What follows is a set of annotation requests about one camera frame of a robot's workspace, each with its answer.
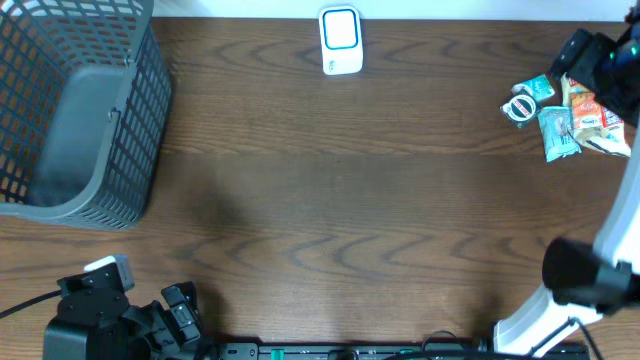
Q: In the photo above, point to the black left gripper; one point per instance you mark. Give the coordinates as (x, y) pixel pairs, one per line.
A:
(163, 324)

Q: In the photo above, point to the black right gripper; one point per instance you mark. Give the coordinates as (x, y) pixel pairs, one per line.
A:
(578, 50)

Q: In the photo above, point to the orange tissue pack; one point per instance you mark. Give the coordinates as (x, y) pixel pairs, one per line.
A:
(586, 112)

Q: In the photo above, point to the green tissue pack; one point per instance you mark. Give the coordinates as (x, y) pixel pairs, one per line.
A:
(539, 88)

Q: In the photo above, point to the teal wipes pack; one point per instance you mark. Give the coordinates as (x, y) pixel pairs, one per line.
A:
(554, 122)

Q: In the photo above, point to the cream wet wipes pack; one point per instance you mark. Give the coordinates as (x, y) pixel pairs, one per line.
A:
(607, 139)

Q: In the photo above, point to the dark green round-logo box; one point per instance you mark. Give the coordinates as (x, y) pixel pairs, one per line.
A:
(521, 109)

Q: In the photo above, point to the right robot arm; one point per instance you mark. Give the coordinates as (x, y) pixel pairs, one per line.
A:
(584, 283)

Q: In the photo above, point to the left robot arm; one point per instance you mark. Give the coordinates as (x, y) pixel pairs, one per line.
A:
(62, 342)

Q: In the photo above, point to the white barcode scanner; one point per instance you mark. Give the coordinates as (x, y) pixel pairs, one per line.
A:
(341, 40)

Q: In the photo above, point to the dark grey plastic mesh basket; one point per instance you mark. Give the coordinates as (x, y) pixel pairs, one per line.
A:
(85, 96)

